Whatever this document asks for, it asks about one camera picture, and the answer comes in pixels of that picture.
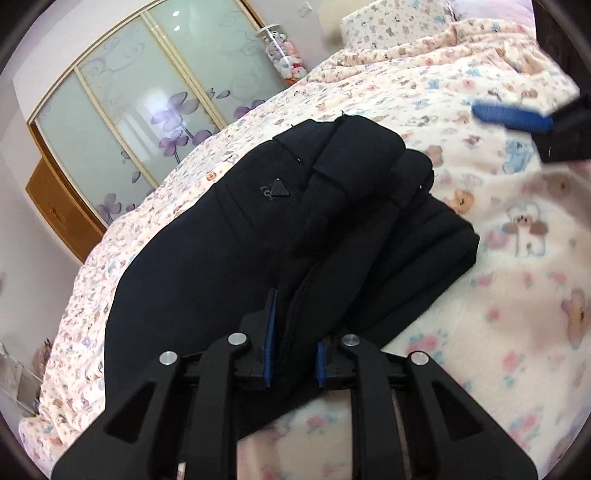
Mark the clear tube of plush toys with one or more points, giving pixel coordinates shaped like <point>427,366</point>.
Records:
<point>284,53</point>

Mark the cream headboard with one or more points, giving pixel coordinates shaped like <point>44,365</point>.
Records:
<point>328,30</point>

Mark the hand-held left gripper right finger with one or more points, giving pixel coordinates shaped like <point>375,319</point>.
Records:
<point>320,364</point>

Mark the wooden door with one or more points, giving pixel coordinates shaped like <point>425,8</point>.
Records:
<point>60,207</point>

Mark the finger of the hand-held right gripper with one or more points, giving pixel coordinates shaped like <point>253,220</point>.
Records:
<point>508,117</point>

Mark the printed pillow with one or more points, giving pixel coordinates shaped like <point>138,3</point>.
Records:
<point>392,23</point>

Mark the printed fleece blanket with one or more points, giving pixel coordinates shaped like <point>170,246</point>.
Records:
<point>485,346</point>

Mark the black pants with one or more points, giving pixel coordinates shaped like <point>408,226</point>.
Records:
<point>207,258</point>

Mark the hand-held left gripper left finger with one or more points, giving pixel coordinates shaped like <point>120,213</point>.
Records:
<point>271,341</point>

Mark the wardrobe with floral glass doors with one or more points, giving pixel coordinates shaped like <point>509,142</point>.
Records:
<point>115,92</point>

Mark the white light switch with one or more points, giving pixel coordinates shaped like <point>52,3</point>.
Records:
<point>304,8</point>

